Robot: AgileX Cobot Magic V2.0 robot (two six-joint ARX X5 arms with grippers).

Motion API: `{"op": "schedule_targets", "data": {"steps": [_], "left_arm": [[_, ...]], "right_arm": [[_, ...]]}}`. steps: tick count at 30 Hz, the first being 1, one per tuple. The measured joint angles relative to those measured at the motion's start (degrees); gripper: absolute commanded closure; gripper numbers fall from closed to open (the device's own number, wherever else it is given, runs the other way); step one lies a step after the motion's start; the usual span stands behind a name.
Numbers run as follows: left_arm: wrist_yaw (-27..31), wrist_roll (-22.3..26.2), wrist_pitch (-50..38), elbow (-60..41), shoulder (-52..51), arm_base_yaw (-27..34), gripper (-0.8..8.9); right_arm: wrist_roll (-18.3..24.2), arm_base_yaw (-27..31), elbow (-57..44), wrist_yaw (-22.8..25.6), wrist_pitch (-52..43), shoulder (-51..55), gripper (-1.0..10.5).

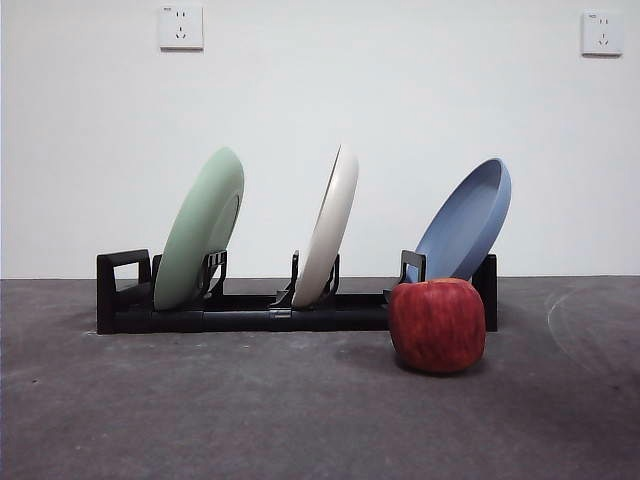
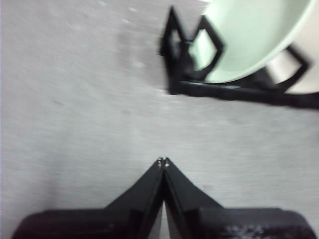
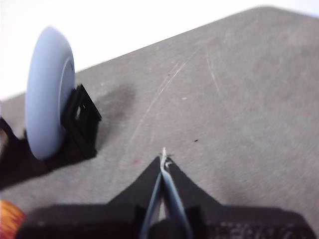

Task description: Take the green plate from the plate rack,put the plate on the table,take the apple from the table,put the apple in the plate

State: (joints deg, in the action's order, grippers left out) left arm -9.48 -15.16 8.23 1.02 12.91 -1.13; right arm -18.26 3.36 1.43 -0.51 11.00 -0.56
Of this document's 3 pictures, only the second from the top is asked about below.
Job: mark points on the black plate rack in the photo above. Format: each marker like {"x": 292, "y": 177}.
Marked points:
{"x": 224, "y": 90}

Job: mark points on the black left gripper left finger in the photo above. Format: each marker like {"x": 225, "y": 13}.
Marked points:
{"x": 99, "y": 224}

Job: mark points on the green plate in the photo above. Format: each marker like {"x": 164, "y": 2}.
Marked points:
{"x": 249, "y": 37}

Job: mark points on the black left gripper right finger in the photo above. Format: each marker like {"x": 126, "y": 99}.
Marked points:
{"x": 224, "y": 224}

